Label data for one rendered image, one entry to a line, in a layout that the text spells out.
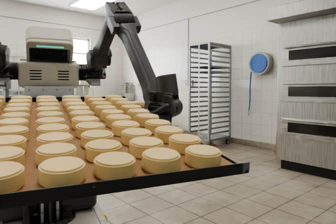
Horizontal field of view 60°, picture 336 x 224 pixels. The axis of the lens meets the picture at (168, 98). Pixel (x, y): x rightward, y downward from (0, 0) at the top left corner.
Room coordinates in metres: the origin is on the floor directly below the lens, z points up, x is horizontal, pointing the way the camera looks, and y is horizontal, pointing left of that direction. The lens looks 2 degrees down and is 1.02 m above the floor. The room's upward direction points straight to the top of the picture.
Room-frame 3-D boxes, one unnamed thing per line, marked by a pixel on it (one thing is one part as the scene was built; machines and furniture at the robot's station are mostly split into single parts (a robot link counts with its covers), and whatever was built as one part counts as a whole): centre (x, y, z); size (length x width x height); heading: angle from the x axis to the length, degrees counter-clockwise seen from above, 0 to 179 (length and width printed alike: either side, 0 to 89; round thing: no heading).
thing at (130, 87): (7.95, 1.13, 0.91); 1.00 x 0.36 x 1.11; 40
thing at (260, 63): (4.96, -1.57, 1.10); 0.41 x 0.15 x 1.10; 40
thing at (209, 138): (5.33, -0.77, 0.93); 0.64 x 0.51 x 1.78; 133
